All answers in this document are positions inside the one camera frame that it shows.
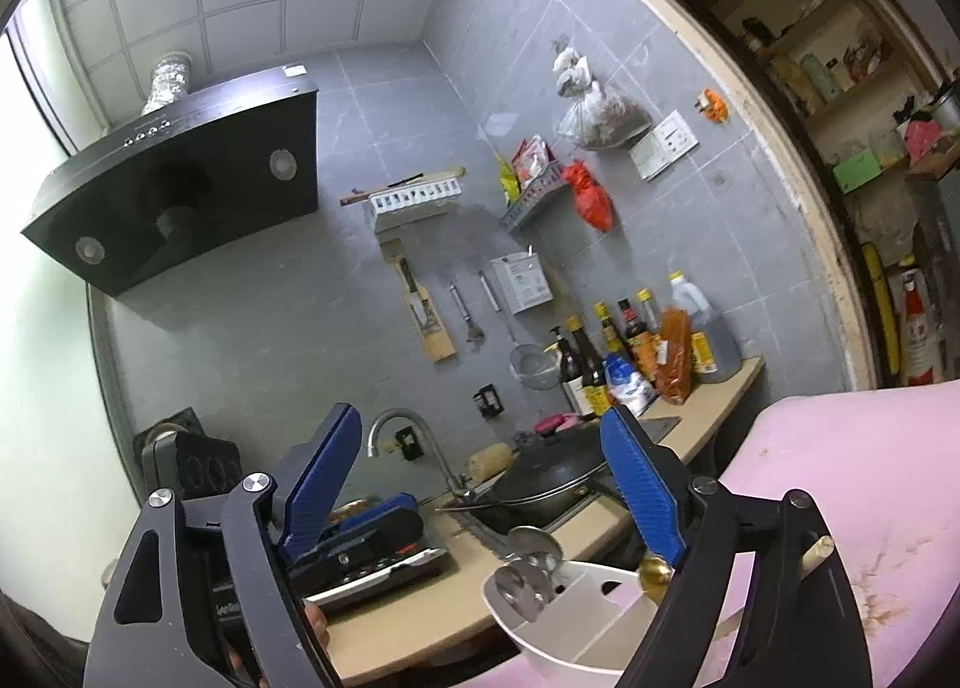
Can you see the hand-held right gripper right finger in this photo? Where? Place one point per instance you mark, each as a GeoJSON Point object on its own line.
{"type": "Point", "coordinates": [641, 489]}

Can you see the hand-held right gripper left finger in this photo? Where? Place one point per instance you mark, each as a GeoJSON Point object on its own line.
{"type": "Point", "coordinates": [319, 485]}

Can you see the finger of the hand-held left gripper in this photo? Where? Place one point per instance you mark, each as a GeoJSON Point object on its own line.
{"type": "Point", "coordinates": [382, 508]}
{"type": "Point", "coordinates": [367, 545]}

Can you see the gold spoon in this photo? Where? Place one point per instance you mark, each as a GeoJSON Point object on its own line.
{"type": "Point", "coordinates": [657, 574]}

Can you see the white plastic utensil holder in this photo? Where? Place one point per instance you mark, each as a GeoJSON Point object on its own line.
{"type": "Point", "coordinates": [577, 628]}

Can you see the large steel spoon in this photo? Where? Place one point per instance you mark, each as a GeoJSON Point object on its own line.
{"type": "Point", "coordinates": [523, 590]}

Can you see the wooden chopstick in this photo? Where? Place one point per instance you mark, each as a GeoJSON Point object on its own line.
{"type": "Point", "coordinates": [817, 553]}

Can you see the person's left hand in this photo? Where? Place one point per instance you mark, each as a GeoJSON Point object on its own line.
{"type": "Point", "coordinates": [315, 628]}

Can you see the steel faucet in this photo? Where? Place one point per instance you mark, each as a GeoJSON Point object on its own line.
{"type": "Point", "coordinates": [431, 440]}

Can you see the black wok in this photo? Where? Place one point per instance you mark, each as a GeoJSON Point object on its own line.
{"type": "Point", "coordinates": [555, 467]}

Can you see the blue white packet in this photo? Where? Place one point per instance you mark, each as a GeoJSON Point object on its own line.
{"type": "Point", "coordinates": [630, 388]}

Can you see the pink scrubber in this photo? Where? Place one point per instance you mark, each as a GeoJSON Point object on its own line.
{"type": "Point", "coordinates": [556, 424]}

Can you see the beige loofah sponge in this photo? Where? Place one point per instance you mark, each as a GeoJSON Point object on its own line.
{"type": "Point", "coordinates": [491, 463]}

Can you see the black box with holes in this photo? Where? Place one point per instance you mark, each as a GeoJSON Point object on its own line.
{"type": "Point", "coordinates": [199, 467]}

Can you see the dark soy sauce bottle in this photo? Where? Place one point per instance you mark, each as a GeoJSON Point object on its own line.
{"type": "Point", "coordinates": [589, 373]}

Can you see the orange spice packet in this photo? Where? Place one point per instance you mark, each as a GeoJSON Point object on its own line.
{"type": "Point", "coordinates": [673, 358]}

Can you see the black pump bottle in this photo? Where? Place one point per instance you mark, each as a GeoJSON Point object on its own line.
{"type": "Point", "coordinates": [568, 373]}

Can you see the red-labelled sauce bottle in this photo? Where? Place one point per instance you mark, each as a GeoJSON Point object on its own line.
{"type": "Point", "coordinates": [636, 339]}

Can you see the steel mesh strainer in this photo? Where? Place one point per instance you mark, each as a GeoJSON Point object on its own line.
{"type": "Point", "coordinates": [536, 367]}

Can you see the yellow-capped sauce bottle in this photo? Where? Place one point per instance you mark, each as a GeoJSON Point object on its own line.
{"type": "Point", "coordinates": [606, 331]}

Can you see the large oil jug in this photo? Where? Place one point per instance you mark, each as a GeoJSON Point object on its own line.
{"type": "Point", "coordinates": [712, 343]}

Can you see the slim yellow-capped bottle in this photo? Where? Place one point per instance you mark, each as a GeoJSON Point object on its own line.
{"type": "Point", "coordinates": [647, 309]}

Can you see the wooden knife holder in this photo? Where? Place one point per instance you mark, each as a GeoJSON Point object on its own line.
{"type": "Point", "coordinates": [427, 328]}

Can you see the steel peeler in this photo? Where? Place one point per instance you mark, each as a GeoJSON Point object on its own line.
{"type": "Point", "coordinates": [469, 320]}

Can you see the pink table cloth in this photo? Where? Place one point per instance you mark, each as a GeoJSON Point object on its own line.
{"type": "Point", "coordinates": [885, 478]}

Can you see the red plastic bag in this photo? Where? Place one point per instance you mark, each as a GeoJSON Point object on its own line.
{"type": "Point", "coordinates": [591, 200]}

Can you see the yellow tool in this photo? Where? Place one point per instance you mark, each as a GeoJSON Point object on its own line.
{"type": "Point", "coordinates": [883, 313]}

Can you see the red and white canister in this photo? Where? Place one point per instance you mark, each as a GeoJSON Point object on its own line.
{"type": "Point", "coordinates": [919, 335]}

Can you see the black range hood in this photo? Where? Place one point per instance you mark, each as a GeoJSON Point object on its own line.
{"type": "Point", "coordinates": [180, 193]}

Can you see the yellow snack packet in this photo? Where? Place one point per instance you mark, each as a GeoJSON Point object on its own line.
{"type": "Point", "coordinates": [508, 179]}

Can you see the red snack packet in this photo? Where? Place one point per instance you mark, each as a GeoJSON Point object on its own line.
{"type": "Point", "coordinates": [532, 159]}

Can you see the clear plastic bag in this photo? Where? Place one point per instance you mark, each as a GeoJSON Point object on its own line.
{"type": "Point", "coordinates": [604, 118]}

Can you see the green box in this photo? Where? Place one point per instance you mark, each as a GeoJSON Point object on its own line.
{"type": "Point", "coordinates": [859, 172]}

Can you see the orange plug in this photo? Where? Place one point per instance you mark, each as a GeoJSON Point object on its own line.
{"type": "Point", "coordinates": [711, 104]}

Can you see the grey cabinet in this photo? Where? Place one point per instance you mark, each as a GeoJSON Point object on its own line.
{"type": "Point", "coordinates": [937, 223]}

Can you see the wooden shelf unit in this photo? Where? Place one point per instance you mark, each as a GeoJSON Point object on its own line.
{"type": "Point", "coordinates": [862, 103]}

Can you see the steel pot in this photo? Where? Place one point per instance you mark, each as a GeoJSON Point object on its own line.
{"type": "Point", "coordinates": [946, 109]}

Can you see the black wall socket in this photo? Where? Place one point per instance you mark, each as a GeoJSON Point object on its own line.
{"type": "Point", "coordinates": [489, 403]}
{"type": "Point", "coordinates": [409, 442]}

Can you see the white wall box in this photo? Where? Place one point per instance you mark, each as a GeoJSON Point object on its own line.
{"type": "Point", "coordinates": [521, 281]}

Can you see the white plastic wall basket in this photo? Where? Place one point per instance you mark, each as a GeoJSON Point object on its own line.
{"type": "Point", "coordinates": [412, 202]}

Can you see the grey wall shelf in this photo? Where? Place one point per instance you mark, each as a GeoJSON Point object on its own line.
{"type": "Point", "coordinates": [534, 204]}

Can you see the white wall switch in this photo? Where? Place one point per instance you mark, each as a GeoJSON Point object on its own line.
{"type": "Point", "coordinates": [649, 159]}

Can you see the white wall socket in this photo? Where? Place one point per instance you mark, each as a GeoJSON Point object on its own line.
{"type": "Point", "coordinates": [676, 133]}

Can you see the wooden door frame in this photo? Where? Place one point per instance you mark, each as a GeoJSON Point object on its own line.
{"type": "Point", "coordinates": [757, 88]}

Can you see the foil exhaust duct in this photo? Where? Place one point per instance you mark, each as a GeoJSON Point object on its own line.
{"type": "Point", "coordinates": [166, 84]}

